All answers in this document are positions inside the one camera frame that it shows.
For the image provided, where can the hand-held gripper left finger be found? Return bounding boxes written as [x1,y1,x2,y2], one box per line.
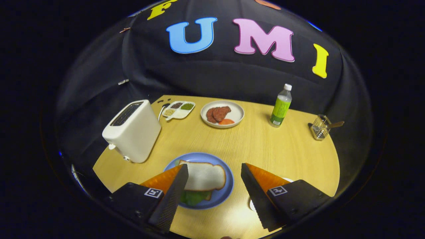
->
[106,164,189,233]

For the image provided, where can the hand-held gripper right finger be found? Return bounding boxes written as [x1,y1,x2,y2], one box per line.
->
[241,163,331,232]

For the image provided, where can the green lettuce leaf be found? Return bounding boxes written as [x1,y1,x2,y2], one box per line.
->
[179,190,213,206]

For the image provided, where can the white bread slice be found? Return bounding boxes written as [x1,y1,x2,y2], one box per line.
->
[179,160,226,192]

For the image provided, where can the square white plate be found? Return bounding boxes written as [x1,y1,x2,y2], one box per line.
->
[249,178,294,213]

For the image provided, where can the round blue plate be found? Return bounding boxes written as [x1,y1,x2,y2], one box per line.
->
[164,152,234,210]

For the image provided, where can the white toaster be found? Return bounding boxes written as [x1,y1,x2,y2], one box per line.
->
[102,100,162,163]

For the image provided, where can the white divided condiment tray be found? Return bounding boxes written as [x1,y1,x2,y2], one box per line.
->
[162,101,196,121]

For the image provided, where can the round white plate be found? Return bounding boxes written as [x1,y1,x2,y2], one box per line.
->
[201,100,245,129]

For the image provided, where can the green label water bottle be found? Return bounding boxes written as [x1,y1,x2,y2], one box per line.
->
[269,83,293,128]

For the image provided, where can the black backdrop cloth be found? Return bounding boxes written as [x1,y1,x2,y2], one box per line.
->
[55,0,372,186]

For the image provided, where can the white toaster cable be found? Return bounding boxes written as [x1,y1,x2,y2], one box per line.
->
[158,103,170,121]

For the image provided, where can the wire basket with wooden handle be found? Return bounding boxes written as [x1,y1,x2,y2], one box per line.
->
[308,114,345,141]

